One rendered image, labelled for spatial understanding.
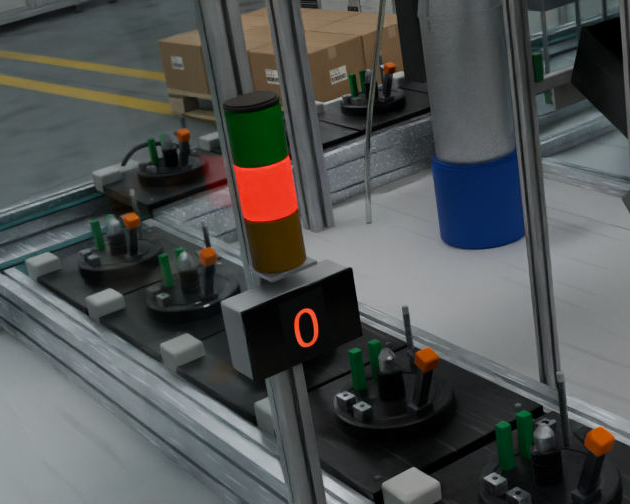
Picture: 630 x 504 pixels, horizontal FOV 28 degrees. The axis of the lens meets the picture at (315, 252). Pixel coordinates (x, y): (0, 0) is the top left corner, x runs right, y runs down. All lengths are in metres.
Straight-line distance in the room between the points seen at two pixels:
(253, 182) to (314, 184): 1.22
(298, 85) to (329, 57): 3.73
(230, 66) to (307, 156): 1.20
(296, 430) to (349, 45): 4.91
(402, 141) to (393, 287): 0.57
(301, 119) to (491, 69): 0.39
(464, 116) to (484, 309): 0.34
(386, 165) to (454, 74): 0.50
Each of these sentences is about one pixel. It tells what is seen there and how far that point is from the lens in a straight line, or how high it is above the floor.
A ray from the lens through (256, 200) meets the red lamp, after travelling 1.10.
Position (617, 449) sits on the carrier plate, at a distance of 1.35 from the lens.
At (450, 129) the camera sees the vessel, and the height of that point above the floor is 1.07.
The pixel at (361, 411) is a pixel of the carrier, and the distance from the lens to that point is 1.40.
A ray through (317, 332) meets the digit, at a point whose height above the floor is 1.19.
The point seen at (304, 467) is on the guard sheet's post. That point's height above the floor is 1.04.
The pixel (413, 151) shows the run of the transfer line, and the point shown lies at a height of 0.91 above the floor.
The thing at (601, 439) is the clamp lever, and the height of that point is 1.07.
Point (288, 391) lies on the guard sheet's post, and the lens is 1.21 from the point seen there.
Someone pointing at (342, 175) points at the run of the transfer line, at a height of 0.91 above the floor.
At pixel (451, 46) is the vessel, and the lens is 2.06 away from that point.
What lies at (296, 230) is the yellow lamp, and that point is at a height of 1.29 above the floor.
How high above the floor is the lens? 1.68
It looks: 21 degrees down
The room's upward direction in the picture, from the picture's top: 9 degrees counter-clockwise
